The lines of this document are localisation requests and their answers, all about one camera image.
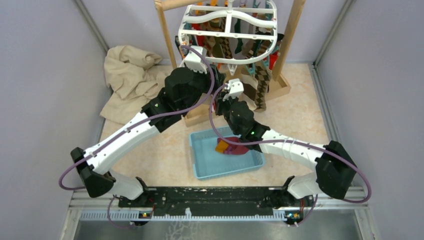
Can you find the white plastic sock hanger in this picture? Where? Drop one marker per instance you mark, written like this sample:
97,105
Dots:
259,18

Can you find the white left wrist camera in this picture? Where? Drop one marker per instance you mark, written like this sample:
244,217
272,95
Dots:
194,62

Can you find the teal hanger clip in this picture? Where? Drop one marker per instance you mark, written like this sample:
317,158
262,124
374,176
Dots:
251,69

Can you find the brown green argyle sock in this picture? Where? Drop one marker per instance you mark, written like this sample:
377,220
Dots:
263,80

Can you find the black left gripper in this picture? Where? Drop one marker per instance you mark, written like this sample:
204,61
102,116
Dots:
219,78

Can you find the white green patch sock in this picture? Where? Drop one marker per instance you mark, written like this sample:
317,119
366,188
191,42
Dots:
239,39

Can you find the red sock at right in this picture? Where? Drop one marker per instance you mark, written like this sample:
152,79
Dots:
272,59

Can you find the cream brown patch sock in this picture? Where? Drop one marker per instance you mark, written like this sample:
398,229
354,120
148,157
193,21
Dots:
250,85

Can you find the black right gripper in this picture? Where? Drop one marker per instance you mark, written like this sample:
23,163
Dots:
219,103

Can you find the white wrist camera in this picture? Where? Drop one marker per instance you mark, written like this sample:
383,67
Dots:
194,62
233,89

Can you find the beige crumpled cloth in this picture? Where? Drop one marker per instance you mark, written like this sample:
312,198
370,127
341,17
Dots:
135,77

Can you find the white hanger clip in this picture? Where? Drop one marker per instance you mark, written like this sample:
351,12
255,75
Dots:
232,68

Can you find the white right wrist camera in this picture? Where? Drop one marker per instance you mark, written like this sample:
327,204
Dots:
233,89

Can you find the wooden hanger stand frame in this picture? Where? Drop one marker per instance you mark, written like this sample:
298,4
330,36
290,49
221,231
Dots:
279,85

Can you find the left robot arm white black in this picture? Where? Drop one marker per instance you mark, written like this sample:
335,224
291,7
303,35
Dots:
183,88

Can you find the maroon purple yellow sock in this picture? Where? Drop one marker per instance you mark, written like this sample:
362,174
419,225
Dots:
230,149

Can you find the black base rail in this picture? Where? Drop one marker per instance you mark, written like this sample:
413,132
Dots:
197,204

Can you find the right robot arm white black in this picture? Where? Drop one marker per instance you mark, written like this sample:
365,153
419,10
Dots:
330,164

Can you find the light blue plastic basket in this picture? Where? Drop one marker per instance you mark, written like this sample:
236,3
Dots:
210,164

